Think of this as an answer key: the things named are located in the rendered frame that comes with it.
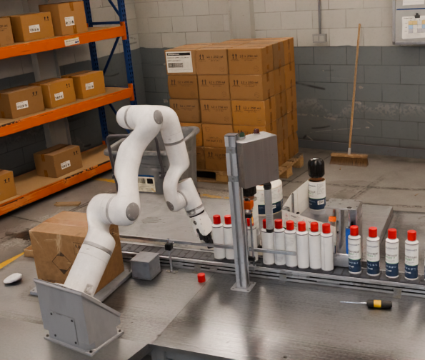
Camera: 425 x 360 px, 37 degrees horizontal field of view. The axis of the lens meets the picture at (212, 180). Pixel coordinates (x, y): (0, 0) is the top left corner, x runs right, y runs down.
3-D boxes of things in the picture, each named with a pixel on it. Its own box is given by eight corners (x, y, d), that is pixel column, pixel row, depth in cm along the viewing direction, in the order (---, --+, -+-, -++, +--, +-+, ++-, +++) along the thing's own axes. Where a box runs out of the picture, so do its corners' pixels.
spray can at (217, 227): (228, 256, 288) (224, 214, 282) (222, 261, 284) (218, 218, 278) (218, 254, 291) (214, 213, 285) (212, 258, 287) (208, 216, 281)
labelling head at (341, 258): (363, 255, 276) (362, 200, 268) (357, 268, 265) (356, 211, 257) (331, 252, 282) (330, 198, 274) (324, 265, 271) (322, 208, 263)
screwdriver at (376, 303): (392, 306, 245) (392, 298, 244) (391, 310, 242) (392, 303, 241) (339, 303, 250) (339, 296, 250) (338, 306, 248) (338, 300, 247)
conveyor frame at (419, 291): (441, 286, 256) (441, 276, 254) (438, 299, 246) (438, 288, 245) (98, 247, 323) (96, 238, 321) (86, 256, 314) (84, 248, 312)
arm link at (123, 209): (113, 226, 258) (141, 230, 247) (91, 218, 249) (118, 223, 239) (144, 111, 267) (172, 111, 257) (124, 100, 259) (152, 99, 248)
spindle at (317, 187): (328, 208, 329) (326, 156, 320) (323, 215, 321) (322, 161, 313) (311, 208, 333) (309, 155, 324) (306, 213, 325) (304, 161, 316)
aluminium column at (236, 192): (250, 284, 271) (238, 132, 250) (246, 289, 268) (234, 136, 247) (240, 283, 273) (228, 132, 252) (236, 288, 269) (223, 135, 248)
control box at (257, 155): (279, 179, 259) (277, 134, 253) (245, 189, 251) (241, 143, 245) (265, 173, 267) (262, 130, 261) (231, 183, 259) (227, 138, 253)
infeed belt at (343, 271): (441, 286, 254) (441, 276, 253) (438, 295, 247) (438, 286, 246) (96, 246, 321) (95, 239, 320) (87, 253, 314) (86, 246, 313)
